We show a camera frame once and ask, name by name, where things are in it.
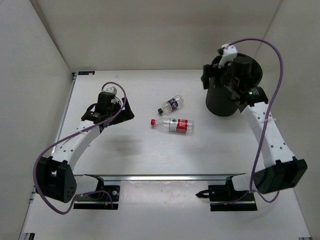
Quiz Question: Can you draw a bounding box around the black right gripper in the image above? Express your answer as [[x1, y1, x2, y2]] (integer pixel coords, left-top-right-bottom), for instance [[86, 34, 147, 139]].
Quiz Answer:
[[201, 61, 238, 92]]

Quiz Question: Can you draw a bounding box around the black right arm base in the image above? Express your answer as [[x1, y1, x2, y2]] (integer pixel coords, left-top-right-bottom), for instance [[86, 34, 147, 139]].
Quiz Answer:
[[195, 176, 258, 212]]

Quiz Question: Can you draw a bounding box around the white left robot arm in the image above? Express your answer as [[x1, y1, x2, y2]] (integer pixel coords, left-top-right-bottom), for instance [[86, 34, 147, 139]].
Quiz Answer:
[[33, 86, 135, 203]]

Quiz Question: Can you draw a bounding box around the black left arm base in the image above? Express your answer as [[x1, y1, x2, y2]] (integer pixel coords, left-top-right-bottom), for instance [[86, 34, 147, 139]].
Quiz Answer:
[[73, 174, 121, 210]]

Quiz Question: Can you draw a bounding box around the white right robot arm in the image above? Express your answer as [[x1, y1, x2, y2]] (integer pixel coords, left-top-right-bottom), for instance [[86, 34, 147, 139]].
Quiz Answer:
[[201, 53, 308, 200]]

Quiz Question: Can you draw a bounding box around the black ribbed plastic bin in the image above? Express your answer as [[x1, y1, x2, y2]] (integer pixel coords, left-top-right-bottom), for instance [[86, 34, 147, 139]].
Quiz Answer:
[[205, 53, 248, 117]]

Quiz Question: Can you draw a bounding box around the clear bottle black cap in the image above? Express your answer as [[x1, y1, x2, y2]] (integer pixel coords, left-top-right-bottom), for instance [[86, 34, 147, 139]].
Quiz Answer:
[[157, 95, 184, 115]]

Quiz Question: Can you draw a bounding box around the clear bottle red cap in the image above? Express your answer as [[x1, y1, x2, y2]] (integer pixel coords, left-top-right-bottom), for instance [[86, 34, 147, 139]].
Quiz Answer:
[[150, 117, 195, 135]]

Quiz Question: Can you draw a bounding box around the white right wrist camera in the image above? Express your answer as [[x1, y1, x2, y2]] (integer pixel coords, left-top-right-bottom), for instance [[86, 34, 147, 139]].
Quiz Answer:
[[217, 43, 238, 69]]

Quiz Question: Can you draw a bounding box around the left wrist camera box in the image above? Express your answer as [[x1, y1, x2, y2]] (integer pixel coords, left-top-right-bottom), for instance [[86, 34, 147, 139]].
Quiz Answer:
[[101, 86, 117, 96]]

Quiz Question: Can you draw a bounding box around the aluminium table edge rail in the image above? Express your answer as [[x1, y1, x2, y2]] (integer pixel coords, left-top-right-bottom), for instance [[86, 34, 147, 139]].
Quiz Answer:
[[98, 174, 236, 182]]

